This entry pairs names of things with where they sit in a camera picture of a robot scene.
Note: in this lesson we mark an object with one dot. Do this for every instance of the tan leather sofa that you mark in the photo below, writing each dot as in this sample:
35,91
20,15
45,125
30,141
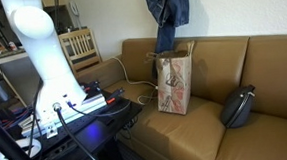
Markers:
193,130

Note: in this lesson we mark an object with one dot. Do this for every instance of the grey counter shelf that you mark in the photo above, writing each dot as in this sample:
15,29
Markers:
12,69

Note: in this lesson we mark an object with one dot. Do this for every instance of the black robot table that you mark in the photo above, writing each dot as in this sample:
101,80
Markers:
100,134

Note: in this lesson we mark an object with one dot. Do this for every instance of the silver robot base rail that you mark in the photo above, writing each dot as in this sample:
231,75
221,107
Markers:
85,107

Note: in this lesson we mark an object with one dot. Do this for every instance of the small red white can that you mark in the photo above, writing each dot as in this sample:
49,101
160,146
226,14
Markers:
13,46

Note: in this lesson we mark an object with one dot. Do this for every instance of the blue denim jeans cloth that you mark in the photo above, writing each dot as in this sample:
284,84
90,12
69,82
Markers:
169,8

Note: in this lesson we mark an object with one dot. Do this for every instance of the white wall phone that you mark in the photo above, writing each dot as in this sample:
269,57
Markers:
74,10

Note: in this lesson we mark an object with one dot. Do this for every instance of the dark round zip case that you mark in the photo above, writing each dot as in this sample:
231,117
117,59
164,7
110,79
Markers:
237,109

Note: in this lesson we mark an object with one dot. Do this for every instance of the black tripod pole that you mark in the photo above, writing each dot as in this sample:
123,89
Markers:
7,145

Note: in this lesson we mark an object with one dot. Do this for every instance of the grey dotted floor mat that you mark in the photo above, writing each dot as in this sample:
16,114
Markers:
135,157

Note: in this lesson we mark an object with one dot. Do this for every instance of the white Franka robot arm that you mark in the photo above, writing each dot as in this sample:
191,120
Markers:
45,56

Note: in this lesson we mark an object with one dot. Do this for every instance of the wooden slatted chair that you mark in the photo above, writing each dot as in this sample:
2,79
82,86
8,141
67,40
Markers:
81,50

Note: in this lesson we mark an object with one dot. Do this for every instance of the brown printed paper bag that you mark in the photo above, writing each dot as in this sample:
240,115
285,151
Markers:
175,84

